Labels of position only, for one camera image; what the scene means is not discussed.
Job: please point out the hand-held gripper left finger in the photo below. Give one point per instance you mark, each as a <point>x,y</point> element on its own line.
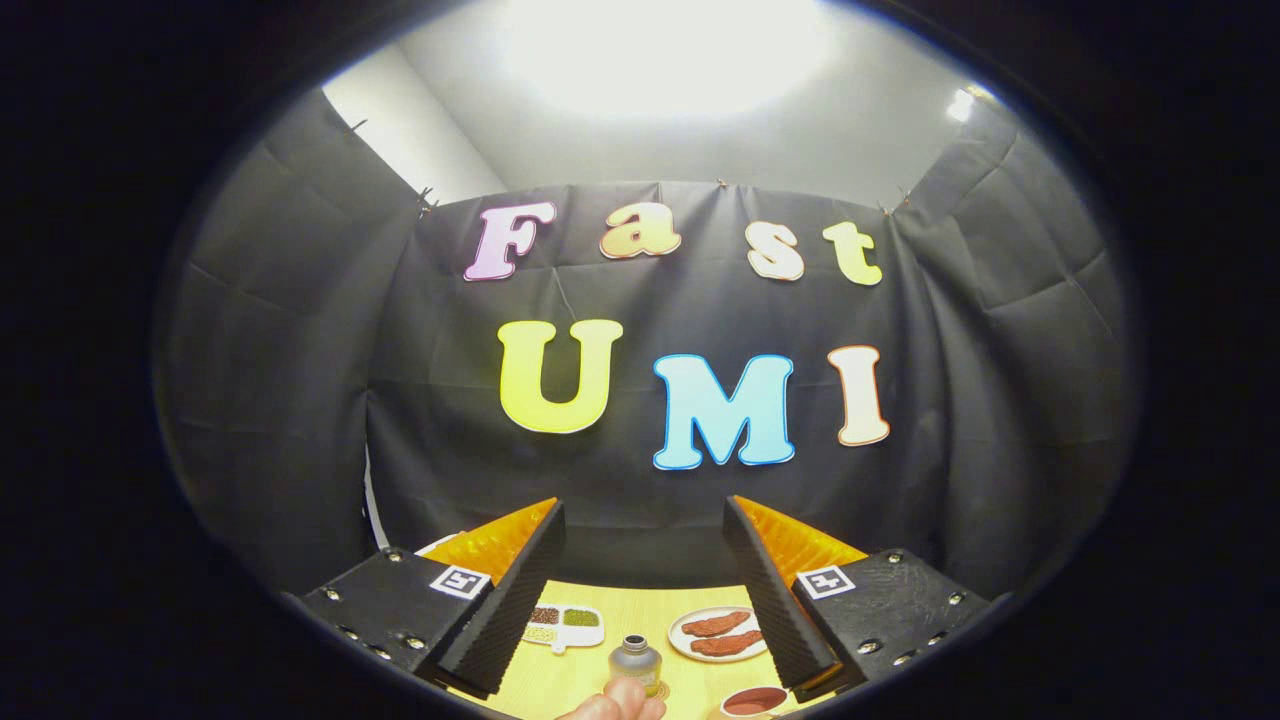
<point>505,610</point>

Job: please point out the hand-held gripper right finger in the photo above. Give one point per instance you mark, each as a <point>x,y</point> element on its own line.
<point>775,600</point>

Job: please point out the silver bottle with green label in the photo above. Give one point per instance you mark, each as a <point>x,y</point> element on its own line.
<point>634,662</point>

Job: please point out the white divided dish with beans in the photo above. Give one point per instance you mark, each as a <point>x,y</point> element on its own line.
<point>565,628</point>

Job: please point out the brown meat slice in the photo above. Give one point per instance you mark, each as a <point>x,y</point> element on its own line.
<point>712,624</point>
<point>728,643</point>

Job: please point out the white toaster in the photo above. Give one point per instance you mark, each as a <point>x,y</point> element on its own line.
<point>440,545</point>

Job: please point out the light wooden table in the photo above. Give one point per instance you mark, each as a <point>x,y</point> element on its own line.
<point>580,675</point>

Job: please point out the white oval plate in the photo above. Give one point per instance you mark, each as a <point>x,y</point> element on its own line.
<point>680,645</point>

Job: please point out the black backdrop cloth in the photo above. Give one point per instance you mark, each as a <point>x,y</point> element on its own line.
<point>640,490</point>

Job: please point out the small ceiling light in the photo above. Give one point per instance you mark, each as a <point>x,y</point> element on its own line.
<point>963,104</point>

